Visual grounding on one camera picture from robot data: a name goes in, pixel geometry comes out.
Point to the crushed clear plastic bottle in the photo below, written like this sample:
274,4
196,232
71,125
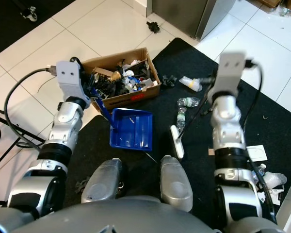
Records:
181,119

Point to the silver left robot leg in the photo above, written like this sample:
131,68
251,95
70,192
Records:
103,182

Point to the black crumpled object on tiles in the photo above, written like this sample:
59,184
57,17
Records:
153,27

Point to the grey robot torso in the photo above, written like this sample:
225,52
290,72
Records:
165,216

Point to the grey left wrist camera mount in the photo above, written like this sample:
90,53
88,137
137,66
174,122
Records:
69,77

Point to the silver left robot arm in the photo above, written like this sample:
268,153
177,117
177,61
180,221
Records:
63,138

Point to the small brown cardboard piece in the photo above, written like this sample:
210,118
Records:
212,152

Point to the silver robot leg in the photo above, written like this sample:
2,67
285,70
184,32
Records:
103,182
177,187

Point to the grey metal cabinet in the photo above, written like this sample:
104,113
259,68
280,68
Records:
182,14

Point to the small black rubbish piece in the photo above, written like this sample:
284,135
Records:
169,80

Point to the clear plastic bottle by carton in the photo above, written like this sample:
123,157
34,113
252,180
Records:
282,9

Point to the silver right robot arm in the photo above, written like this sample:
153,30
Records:
230,131

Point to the silver right robot leg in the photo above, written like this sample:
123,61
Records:
177,187

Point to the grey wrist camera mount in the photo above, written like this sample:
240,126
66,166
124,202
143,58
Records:
69,77
232,68

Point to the brown cardboard carton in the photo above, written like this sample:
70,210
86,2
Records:
269,2

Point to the black metal stand legs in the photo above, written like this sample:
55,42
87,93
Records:
14,127

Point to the white paper sheet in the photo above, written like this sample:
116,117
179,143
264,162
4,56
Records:
257,153

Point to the crumpled clear plastic bag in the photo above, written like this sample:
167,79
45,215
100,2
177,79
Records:
272,178

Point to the cardboard box full of rubbish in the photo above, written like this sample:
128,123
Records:
136,97

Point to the white and yellow plastic bag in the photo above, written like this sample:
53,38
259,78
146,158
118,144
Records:
191,83

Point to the black floor mat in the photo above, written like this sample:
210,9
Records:
276,111

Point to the black caster wheel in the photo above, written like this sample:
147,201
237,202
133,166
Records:
30,14

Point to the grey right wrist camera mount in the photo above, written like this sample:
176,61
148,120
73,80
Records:
232,68

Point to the blue plastic dustpan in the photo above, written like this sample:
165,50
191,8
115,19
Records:
133,131

